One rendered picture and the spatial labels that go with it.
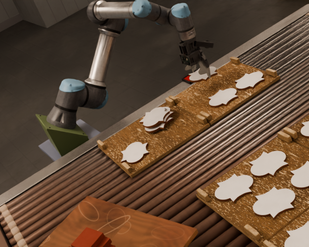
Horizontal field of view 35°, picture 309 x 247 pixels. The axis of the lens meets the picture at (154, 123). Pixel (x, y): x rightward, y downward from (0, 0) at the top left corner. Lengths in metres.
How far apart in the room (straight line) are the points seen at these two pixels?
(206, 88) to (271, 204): 0.90
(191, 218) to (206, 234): 0.10
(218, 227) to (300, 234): 0.28
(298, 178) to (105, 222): 0.66
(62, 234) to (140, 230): 0.29
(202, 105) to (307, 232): 0.93
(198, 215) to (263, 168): 0.28
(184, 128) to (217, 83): 0.36
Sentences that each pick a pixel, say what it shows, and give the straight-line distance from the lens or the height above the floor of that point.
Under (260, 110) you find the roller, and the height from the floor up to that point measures 0.92.
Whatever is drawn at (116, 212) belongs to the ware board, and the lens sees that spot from 1.71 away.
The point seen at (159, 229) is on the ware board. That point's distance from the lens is 1.58.
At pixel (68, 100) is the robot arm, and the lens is 2.47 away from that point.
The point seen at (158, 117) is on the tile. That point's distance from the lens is 2.22.
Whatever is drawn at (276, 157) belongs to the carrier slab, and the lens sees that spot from 1.84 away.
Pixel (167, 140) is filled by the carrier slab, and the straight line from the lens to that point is 2.13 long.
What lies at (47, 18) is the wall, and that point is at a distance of 7.76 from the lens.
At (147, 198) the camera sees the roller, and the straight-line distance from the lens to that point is 1.91.
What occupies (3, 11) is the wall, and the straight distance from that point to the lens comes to 8.73.
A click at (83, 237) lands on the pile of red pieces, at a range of 1.40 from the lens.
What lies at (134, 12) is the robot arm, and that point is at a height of 1.42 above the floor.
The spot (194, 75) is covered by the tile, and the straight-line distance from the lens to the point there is 2.34.
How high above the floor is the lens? 2.09
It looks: 30 degrees down
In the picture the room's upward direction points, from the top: 23 degrees counter-clockwise
